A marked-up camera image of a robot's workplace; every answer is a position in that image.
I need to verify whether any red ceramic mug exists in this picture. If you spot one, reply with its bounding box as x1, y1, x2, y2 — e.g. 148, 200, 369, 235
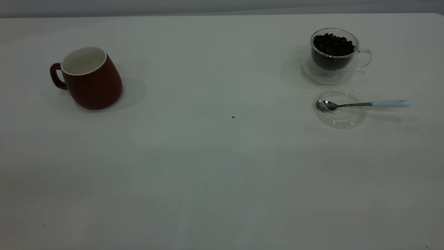
50, 47, 123, 110

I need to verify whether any metal spoon pale blue handle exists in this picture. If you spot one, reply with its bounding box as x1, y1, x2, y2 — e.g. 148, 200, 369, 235
316, 100, 411, 114

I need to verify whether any dark coffee beans pile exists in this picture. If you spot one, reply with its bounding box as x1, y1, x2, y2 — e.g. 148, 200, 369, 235
312, 33, 356, 71

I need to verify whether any clear glass saucer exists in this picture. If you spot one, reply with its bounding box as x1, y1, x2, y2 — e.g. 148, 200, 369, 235
314, 90, 367, 129

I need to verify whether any clear glass cup with handle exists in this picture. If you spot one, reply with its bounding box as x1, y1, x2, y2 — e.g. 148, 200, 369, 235
302, 28, 372, 85

